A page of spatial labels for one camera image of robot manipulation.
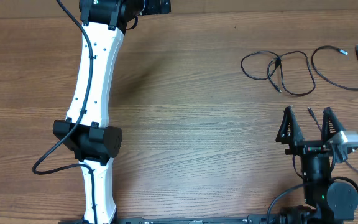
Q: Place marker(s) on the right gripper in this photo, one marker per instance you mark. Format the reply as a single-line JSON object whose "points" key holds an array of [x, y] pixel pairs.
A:
{"points": [[292, 135]]}

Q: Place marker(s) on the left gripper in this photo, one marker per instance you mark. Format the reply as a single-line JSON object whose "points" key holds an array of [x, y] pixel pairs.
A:
{"points": [[154, 7]]}

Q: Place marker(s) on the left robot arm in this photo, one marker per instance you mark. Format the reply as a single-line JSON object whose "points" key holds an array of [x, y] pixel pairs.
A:
{"points": [[86, 130]]}

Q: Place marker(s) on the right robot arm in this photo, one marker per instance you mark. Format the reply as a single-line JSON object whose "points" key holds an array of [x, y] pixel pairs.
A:
{"points": [[328, 199]]}

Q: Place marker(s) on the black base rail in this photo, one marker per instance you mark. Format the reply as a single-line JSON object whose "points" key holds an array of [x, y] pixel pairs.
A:
{"points": [[250, 219]]}

